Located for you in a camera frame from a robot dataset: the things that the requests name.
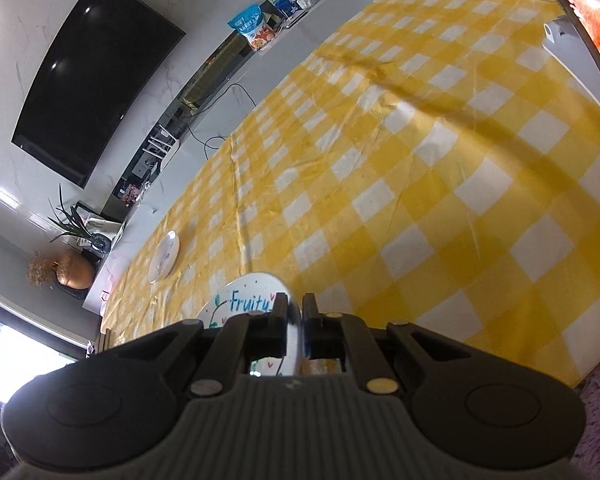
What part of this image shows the orange round vase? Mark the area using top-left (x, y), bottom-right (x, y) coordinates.
top-left (27, 251), bottom-right (97, 290)

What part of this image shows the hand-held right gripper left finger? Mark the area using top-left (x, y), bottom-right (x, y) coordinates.
top-left (111, 292), bottom-right (291, 397)

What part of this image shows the white television cabinet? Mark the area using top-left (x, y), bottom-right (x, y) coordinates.
top-left (82, 0), bottom-right (382, 317)

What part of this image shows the green leafy houseplant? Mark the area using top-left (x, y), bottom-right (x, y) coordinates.
top-left (47, 184), bottom-right (97, 247)

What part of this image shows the white router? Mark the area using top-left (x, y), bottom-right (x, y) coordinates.
top-left (146, 124), bottom-right (175, 155)

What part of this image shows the blue snack bag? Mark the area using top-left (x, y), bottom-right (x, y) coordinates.
top-left (228, 4), bottom-right (277, 52)

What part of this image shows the white plate with blue print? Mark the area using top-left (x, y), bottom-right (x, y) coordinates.
top-left (195, 271), bottom-right (301, 379)

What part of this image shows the yellow checked tablecloth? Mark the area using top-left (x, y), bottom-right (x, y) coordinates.
top-left (97, 0), bottom-right (600, 388)

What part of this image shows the computer monitor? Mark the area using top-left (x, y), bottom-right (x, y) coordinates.
top-left (514, 0), bottom-right (600, 120)

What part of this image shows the black wall television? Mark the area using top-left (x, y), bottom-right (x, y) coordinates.
top-left (11, 0), bottom-right (187, 190)

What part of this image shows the plain white plate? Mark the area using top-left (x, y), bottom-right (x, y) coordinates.
top-left (147, 230), bottom-right (181, 285)

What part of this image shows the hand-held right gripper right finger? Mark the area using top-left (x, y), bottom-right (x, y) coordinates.
top-left (302, 292), bottom-right (467, 394)

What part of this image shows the black cable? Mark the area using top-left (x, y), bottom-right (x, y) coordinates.
top-left (186, 82), bottom-right (257, 150)

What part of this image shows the black picture frame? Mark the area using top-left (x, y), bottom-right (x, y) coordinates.
top-left (75, 201), bottom-right (127, 242)

